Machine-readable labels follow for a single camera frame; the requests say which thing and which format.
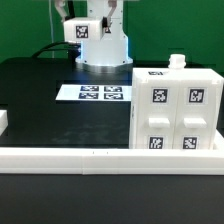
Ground white cabinet top block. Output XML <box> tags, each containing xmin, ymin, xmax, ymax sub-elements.
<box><xmin>63</xmin><ymin>17</ymin><xmax>104</xmax><ymax>42</ymax></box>

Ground black cable bundle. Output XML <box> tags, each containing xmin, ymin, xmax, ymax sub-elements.
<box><xmin>31</xmin><ymin>0</ymin><xmax>82</xmax><ymax>62</ymax></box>

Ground white marker base sheet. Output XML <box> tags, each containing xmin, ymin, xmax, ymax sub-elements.
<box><xmin>56</xmin><ymin>84</ymin><xmax>132</xmax><ymax>102</ymax></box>

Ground white cabinet door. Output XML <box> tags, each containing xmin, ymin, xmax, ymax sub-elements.
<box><xmin>173</xmin><ymin>69</ymin><xmax>224</xmax><ymax>150</ymax></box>
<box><xmin>138</xmin><ymin>71</ymin><xmax>179</xmax><ymax>149</ymax></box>

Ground white cabinet body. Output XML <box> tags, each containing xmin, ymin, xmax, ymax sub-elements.
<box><xmin>129</xmin><ymin>54</ymin><xmax>224</xmax><ymax>150</ymax></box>

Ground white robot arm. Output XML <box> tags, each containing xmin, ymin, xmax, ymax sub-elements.
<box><xmin>53</xmin><ymin>0</ymin><xmax>133</xmax><ymax>73</ymax></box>

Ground thin white cable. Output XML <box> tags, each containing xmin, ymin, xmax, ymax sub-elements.
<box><xmin>48</xmin><ymin>0</ymin><xmax>55</xmax><ymax>59</ymax></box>

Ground white U-shaped obstacle frame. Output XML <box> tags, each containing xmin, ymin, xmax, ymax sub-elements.
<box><xmin>0</xmin><ymin>110</ymin><xmax>224</xmax><ymax>176</ymax></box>

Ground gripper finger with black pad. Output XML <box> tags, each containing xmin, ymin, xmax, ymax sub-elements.
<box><xmin>54</xmin><ymin>0</ymin><xmax>68</xmax><ymax>21</ymax></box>
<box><xmin>102</xmin><ymin>0</ymin><xmax>117</xmax><ymax>33</ymax></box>

